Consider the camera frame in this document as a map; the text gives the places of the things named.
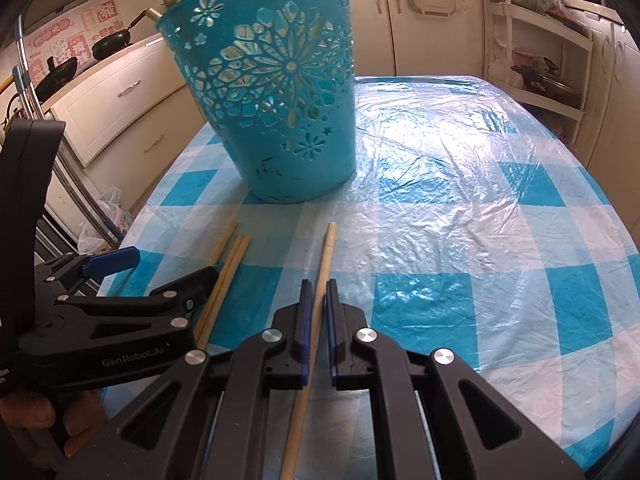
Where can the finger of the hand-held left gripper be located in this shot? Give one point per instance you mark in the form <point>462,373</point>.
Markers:
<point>185,287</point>
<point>112,260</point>

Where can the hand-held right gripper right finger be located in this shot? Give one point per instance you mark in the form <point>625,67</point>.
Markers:
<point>332,332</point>

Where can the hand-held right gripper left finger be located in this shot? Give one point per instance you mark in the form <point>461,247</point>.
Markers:
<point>304,332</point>

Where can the pale wooden chopstick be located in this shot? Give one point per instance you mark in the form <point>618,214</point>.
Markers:
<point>227,270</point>
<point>235,272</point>
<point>224,242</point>
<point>324,270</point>

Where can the teal perforated plastic basket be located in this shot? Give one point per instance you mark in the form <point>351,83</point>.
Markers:
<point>280,125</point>

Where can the person's left hand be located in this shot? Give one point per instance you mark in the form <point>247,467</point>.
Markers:
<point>30,420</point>

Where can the white plastic floor bag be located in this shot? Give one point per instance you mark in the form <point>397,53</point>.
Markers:
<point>102,220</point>

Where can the cream kitchen base cabinets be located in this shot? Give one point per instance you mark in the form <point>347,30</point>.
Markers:
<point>125,110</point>

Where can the blue checkered plastic tablecloth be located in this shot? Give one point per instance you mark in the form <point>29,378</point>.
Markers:
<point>450,210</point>

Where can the black wok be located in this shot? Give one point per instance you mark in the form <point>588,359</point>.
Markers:
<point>57,77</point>

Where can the black frying pan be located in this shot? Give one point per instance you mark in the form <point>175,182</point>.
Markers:
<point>112,42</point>

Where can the dark lidded cooking pot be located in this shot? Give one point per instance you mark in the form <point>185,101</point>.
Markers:
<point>547,89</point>

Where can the white kitchen trolley rack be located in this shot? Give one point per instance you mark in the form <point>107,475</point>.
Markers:
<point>500,35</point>

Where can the red and white wall stickers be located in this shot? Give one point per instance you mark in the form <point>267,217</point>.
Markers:
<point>75,35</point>

